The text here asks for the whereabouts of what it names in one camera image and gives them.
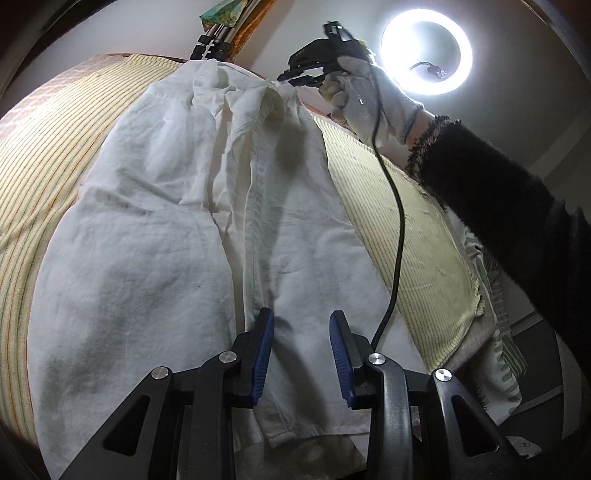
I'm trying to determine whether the green white patterned pillow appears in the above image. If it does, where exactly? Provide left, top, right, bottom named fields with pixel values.
left=446, top=209, right=528, bottom=425

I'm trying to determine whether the yellow striped bed blanket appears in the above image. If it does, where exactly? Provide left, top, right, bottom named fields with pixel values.
left=1, top=55, right=489, bottom=444

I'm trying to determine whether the white ring light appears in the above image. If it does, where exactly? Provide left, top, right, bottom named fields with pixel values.
left=378, top=8, right=474, bottom=96

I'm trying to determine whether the white button-up shirt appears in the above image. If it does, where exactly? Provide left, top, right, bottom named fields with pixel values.
left=27, top=58, right=429, bottom=480

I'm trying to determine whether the right white gloved hand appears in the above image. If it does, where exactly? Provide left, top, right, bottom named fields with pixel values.
left=320, top=56, right=434, bottom=147

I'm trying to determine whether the pink checked bed sheet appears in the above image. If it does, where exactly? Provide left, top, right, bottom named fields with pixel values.
left=1, top=52, right=130, bottom=142

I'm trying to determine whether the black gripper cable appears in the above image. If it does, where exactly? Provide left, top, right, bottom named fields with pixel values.
left=341, top=27, right=408, bottom=354

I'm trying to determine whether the right forearm black sleeve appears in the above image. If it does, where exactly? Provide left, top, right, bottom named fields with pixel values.
left=407, top=116, right=590, bottom=358

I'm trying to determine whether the colourful patterned cloth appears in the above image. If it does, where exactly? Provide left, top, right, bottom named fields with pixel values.
left=198, top=0, right=279, bottom=61

